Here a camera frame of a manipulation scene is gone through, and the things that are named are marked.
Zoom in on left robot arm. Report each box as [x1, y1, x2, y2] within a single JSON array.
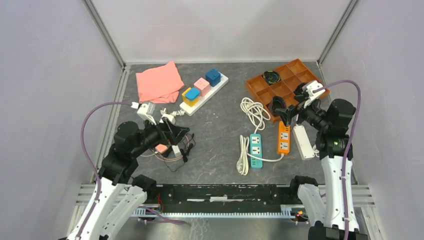
[[66, 119, 190, 240]]

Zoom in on white coiled cable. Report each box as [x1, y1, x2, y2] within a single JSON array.
[[240, 97, 272, 134]]

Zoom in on white long power strip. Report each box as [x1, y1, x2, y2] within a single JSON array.
[[160, 73, 229, 124]]

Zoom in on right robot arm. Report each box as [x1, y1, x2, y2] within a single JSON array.
[[270, 91, 369, 240]]

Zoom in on white bundled teal-strip cable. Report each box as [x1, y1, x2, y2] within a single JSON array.
[[235, 134, 285, 176]]

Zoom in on white small power strip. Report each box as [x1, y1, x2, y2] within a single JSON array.
[[292, 125, 316, 161]]

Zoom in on teal power strip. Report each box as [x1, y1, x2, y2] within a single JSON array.
[[249, 133, 263, 169]]

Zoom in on yellow cube socket adapter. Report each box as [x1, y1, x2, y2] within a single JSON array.
[[182, 87, 200, 107]]

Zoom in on green black coiled strap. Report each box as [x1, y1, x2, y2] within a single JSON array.
[[262, 70, 282, 86]]

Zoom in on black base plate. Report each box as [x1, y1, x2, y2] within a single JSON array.
[[144, 184, 302, 214]]

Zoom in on small pink charger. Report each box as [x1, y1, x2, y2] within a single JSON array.
[[154, 144, 169, 154]]

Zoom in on black coiled strap front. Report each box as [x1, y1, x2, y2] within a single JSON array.
[[268, 96, 288, 117]]

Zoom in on blue cube socket adapter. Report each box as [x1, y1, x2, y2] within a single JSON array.
[[205, 68, 221, 87]]

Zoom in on orange power strip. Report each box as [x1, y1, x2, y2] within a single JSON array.
[[277, 121, 291, 156]]

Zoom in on black thin cables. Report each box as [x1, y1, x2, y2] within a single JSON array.
[[140, 132, 197, 173]]

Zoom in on white usb charger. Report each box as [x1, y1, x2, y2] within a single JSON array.
[[171, 145, 182, 158]]

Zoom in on orange divided tray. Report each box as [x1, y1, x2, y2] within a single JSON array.
[[245, 59, 324, 112]]

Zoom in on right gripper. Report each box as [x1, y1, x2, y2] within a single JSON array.
[[275, 94, 331, 132]]

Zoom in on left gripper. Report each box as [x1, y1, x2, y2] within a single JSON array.
[[131, 114, 190, 157]]

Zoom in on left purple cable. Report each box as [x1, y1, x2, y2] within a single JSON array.
[[74, 101, 190, 240]]

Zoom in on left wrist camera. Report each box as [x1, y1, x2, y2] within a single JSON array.
[[131, 101, 157, 125]]

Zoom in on pink cube socket adapter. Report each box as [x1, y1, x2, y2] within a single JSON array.
[[193, 77, 211, 97]]

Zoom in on pink cloth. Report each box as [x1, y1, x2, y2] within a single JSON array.
[[135, 61, 184, 104]]

